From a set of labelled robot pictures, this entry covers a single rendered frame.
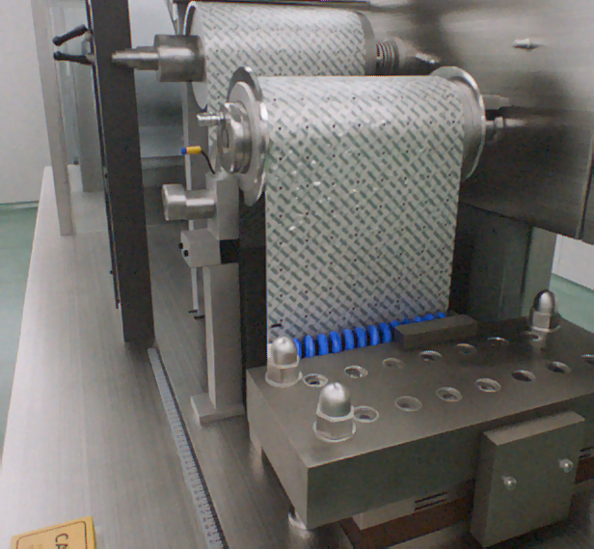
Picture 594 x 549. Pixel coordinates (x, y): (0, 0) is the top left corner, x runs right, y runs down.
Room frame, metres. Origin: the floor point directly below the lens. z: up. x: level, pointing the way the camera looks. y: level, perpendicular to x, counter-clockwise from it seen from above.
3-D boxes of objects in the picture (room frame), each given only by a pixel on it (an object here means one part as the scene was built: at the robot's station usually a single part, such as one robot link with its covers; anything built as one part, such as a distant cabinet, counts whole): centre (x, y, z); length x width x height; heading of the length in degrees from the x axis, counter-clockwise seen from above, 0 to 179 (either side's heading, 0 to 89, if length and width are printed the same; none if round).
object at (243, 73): (0.62, 0.05, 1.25); 0.15 x 0.01 x 0.15; 21
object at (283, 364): (0.49, 0.01, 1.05); 0.04 x 0.04 x 0.04
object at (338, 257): (0.60, -0.09, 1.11); 0.23 x 0.01 x 0.18; 111
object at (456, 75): (0.71, -0.19, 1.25); 0.15 x 0.01 x 0.15; 21
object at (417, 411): (0.51, -0.17, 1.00); 0.40 x 0.16 x 0.06; 111
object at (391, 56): (0.95, -0.14, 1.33); 0.07 x 0.07 x 0.07; 21
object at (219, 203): (0.63, 0.10, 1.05); 0.06 x 0.05 x 0.31; 111
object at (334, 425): (0.41, -0.04, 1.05); 0.04 x 0.04 x 0.04
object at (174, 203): (0.62, 0.13, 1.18); 0.04 x 0.02 x 0.04; 21
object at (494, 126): (0.72, -0.23, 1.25); 0.07 x 0.04 x 0.04; 111
